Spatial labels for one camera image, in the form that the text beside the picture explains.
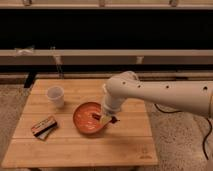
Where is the red chili pepper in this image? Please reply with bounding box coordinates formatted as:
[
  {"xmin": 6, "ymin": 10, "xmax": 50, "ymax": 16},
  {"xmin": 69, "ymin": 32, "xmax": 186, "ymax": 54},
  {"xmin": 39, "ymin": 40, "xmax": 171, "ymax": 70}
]
[{"xmin": 92, "ymin": 113, "xmax": 118, "ymax": 123}]

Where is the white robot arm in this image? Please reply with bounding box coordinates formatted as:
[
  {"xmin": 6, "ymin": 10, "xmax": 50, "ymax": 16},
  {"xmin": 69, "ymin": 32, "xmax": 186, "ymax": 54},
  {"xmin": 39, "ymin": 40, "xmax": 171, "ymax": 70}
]
[{"xmin": 100, "ymin": 71, "xmax": 213, "ymax": 125}]

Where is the orange bowl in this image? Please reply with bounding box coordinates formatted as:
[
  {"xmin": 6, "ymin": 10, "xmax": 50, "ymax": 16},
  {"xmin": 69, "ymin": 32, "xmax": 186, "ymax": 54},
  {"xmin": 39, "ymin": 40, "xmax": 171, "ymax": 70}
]
[{"xmin": 73, "ymin": 102, "xmax": 105, "ymax": 135}]

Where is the wooden table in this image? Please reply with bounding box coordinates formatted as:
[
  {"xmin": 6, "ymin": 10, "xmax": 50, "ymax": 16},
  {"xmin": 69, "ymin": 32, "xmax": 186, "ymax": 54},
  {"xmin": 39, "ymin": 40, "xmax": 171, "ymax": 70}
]
[{"xmin": 2, "ymin": 79, "xmax": 158, "ymax": 168}]

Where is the black cable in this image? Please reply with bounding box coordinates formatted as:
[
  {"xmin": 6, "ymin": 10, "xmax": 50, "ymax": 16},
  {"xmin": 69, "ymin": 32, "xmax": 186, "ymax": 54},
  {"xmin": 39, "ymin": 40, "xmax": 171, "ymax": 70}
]
[{"xmin": 153, "ymin": 103, "xmax": 213, "ymax": 161}]

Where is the white shelf rail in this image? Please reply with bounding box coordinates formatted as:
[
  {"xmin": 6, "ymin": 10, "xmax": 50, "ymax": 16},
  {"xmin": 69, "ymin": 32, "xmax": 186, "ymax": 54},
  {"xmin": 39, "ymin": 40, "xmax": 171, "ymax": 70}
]
[{"xmin": 0, "ymin": 49, "xmax": 213, "ymax": 65}]

